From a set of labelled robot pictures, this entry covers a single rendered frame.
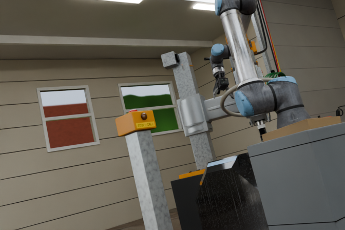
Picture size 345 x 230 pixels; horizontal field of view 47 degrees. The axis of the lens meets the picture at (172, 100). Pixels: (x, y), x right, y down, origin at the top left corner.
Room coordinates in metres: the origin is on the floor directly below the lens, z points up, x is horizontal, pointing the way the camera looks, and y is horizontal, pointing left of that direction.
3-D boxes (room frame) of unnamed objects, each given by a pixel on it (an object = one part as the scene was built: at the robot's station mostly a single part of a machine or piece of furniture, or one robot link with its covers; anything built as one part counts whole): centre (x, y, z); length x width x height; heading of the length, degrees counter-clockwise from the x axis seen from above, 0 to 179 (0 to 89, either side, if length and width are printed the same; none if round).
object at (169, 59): (4.17, -0.09, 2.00); 0.20 x 0.18 x 0.15; 46
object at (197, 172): (4.27, -0.20, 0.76); 0.49 x 0.49 x 0.05; 46
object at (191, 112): (4.22, -0.39, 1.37); 0.74 x 0.34 x 0.25; 78
